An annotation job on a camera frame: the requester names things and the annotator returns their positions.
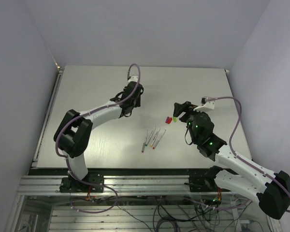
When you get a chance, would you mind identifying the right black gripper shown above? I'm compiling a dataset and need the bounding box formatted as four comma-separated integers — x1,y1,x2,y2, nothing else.
174,101,207,142

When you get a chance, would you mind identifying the purple marker pen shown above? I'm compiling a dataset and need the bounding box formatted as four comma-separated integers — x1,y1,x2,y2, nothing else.
141,130,148,153

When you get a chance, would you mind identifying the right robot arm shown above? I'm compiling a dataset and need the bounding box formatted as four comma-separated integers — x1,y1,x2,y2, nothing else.
173,98,290,220

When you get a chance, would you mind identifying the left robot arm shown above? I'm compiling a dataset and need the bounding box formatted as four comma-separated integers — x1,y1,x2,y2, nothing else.
54,76,144,192

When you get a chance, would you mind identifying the red marker pen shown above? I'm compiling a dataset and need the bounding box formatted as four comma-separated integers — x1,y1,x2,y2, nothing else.
152,130,166,149

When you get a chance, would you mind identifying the green marker pen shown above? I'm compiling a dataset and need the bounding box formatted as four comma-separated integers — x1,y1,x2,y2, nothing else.
145,127,157,146

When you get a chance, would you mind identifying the yellow marker pen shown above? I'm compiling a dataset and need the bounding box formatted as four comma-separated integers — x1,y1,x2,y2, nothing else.
150,127,161,147

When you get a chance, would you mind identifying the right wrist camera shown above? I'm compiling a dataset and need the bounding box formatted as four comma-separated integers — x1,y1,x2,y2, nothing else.
193,97,215,112

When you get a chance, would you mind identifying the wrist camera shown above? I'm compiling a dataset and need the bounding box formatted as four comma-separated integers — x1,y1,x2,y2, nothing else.
193,97,215,112
127,75,139,83

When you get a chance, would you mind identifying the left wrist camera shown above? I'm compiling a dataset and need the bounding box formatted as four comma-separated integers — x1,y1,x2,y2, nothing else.
127,75,139,83

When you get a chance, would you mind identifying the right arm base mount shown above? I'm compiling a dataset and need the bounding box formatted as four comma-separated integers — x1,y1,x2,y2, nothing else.
184,165,230,193

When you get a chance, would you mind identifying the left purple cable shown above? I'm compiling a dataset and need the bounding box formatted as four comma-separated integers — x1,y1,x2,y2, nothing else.
55,63,141,213

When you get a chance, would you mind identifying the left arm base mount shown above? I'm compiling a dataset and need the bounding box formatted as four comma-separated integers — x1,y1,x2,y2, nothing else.
59,173,104,193

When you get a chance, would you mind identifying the aluminium frame rail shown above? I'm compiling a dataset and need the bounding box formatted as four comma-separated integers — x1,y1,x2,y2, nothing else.
16,175,271,196

